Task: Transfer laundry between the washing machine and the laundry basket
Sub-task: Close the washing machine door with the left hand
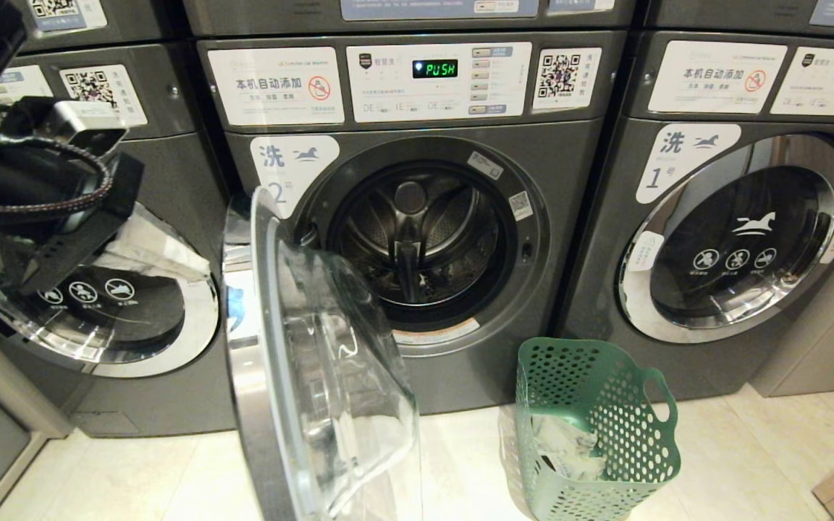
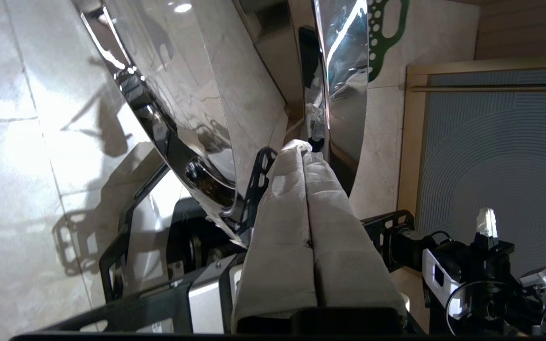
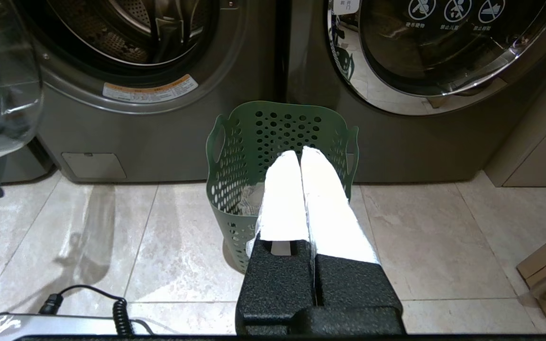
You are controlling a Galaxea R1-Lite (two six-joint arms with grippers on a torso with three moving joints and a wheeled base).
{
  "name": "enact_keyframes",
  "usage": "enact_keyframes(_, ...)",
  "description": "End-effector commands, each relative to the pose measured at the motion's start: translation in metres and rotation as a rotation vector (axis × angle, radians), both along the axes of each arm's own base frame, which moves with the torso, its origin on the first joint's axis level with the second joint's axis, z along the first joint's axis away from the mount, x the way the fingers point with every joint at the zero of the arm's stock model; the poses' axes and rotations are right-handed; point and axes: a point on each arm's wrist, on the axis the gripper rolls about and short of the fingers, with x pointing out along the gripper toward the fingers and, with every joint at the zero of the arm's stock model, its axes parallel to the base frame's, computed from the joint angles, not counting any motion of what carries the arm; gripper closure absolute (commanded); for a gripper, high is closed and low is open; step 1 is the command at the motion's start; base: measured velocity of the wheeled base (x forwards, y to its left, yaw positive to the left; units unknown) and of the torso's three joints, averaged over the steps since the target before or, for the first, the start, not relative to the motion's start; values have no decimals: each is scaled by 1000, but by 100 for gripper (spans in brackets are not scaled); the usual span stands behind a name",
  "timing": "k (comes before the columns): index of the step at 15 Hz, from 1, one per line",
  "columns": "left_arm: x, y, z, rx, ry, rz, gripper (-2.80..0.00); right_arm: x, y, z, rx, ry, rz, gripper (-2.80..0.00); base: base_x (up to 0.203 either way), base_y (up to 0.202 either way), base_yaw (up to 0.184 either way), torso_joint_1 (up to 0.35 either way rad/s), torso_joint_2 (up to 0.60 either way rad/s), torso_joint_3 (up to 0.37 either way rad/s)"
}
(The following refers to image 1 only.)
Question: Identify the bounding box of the middle grey washing machine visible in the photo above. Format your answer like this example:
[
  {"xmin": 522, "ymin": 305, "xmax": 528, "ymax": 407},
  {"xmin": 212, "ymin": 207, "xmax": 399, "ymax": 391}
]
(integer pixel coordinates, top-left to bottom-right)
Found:
[{"xmin": 196, "ymin": 29, "xmax": 633, "ymax": 418}]

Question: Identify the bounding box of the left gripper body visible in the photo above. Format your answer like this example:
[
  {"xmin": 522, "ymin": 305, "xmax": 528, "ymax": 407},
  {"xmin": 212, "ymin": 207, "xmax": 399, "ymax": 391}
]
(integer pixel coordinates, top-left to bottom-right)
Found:
[{"xmin": 0, "ymin": 141, "xmax": 146, "ymax": 296}]

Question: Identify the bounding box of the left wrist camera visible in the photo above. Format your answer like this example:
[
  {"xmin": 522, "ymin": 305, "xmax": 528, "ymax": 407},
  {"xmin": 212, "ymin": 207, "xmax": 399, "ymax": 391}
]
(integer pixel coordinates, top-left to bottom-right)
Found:
[{"xmin": 0, "ymin": 97, "xmax": 129, "ymax": 161}]

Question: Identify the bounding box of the pale grey laundry cloth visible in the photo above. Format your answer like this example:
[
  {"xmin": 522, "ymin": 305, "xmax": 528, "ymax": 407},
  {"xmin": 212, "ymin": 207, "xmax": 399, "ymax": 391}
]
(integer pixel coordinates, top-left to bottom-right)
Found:
[{"xmin": 531, "ymin": 414, "xmax": 610, "ymax": 483}]

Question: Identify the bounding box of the grey washing machine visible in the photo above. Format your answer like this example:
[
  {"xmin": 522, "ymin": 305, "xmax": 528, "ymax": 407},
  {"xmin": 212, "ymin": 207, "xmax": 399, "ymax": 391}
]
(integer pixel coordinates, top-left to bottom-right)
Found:
[
  {"xmin": 557, "ymin": 29, "xmax": 834, "ymax": 403},
  {"xmin": 0, "ymin": 42, "xmax": 238, "ymax": 439},
  {"xmin": 196, "ymin": 29, "xmax": 633, "ymax": 418}
]

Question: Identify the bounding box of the round chrome washer door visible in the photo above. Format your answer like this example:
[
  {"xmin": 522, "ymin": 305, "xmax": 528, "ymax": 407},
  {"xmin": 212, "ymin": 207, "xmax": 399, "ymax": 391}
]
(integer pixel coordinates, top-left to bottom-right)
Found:
[
  {"xmin": 617, "ymin": 133, "xmax": 834, "ymax": 345},
  {"xmin": 0, "ymin": 214, "xmax": 222, "ymax": 379}
]

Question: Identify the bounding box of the green perforated laundry basket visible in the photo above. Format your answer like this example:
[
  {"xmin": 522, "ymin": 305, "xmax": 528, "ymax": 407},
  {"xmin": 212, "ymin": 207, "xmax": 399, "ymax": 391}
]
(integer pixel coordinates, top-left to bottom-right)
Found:
[{"xmin": 514, "ymin": 336, "xmax": 683, "ymax": 521}]

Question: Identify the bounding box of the black cable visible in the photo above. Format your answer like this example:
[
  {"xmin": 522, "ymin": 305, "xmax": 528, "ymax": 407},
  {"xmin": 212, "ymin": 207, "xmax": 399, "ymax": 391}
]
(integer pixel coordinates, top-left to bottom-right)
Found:
[{"xmin": 0, "ymin": 135, "xmax": 114, "ymax": 225}]

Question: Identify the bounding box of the grey stacked dryer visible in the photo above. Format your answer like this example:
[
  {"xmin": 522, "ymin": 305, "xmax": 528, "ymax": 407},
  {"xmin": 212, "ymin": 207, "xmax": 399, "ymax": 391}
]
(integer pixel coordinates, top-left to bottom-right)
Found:
[
  {"xmin": 181, "ymin": 0, "xmax": 639, "ymax": 38},
  {"xmin": 14, "ymin": 0, "xmax": 192, "ymax": 53},
  {"xmin": 640, "ymin": 0, "xmax": 834, "ymax": 41}
]

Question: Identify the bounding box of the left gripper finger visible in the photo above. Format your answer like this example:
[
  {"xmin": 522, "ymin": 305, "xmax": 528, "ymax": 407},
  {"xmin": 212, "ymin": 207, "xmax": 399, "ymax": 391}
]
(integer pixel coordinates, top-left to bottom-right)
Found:
[
  {"xmin": 122, "ymin": 203, "xmax": 213, "ymax": 279},
  {"xmin": 101, "ymin": 245, "xmax": 206, "ymax": 283}
]

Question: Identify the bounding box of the open glass washer door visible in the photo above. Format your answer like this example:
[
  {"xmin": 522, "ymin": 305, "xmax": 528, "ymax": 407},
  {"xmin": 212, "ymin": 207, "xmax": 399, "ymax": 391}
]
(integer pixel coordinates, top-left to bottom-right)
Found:
[{"xmin": 221, "ymin": 184, "xmax": 424, "ymax": 521}]

